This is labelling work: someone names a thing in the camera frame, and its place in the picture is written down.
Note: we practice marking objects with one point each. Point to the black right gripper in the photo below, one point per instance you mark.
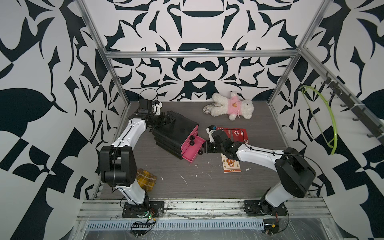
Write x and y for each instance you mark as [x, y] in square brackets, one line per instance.
[205, 146]

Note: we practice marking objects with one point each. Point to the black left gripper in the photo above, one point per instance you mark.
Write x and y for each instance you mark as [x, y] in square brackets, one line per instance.
[163, 121]

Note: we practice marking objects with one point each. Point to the pink drawer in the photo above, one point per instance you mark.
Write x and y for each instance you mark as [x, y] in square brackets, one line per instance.
[192, 150]
[191, 139]

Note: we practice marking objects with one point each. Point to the black drawer cabinet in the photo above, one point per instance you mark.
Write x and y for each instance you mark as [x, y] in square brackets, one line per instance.
[170, 137]

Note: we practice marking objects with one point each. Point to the red postcard with text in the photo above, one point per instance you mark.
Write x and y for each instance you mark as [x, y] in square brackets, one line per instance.
[226, 130]

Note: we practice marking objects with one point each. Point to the white orange postcard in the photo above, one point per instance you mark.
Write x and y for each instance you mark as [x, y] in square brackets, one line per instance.
[230, 166]

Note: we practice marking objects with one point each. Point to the red postcard with logo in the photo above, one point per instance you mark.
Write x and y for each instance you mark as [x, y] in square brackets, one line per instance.
[239, 135]

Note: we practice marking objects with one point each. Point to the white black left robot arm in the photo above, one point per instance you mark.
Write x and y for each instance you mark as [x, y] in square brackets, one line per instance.
[117, 161]

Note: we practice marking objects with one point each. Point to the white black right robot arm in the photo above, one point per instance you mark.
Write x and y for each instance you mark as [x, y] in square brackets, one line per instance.
[295, 173]

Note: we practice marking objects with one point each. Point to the white teddy bear pink shirt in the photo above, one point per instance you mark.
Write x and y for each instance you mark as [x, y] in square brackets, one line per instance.
[233, 107]

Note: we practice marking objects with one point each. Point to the yellow plaid cloth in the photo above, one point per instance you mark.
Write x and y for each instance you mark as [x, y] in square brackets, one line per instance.
[146, 180]

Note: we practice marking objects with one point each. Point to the black connector right front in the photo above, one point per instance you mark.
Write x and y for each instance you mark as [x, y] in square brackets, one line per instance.
[271, 227]

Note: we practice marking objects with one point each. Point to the black connector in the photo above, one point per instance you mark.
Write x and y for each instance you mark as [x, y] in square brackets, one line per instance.
[271, 227]
[139, 229]

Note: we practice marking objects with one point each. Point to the black connector left front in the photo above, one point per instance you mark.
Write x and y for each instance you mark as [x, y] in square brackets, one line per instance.
[139, 229]

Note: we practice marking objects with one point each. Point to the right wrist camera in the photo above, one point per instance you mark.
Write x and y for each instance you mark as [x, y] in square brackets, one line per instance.
[210, 130]

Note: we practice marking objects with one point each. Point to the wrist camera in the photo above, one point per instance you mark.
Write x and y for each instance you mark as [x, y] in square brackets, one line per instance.
[210, 130]
[149, 107]

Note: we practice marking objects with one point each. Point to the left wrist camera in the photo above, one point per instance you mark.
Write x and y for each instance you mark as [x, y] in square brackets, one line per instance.
[149, 107]

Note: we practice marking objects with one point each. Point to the aluminium frame back crossbar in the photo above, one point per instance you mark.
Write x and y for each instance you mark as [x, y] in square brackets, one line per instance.
[201, 54]

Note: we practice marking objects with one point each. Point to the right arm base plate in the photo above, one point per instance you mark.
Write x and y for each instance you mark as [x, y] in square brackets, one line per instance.
[258, 208]

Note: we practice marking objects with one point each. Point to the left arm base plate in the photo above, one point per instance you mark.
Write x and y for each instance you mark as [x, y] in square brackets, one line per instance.
[145, 210]

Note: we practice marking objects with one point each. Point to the aluminium frame post left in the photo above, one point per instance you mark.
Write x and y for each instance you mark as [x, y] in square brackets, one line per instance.
[100, 46]

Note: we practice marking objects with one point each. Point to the aluminium frame post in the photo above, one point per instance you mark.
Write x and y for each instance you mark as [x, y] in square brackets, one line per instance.
[314, 24]
[100, 46]

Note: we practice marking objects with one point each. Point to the aluminium front rail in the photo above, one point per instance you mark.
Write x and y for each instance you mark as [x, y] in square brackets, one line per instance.
[201, 209]

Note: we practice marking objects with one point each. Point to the green wire hanger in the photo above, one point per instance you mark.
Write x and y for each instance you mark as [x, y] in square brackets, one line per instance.
[323, 115]

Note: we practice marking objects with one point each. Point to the black hook rail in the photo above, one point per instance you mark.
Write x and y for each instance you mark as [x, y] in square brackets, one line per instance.
[359, 109]

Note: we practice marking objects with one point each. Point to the aluminium frame post right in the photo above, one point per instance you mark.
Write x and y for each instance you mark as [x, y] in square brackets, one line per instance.
[314, 24]

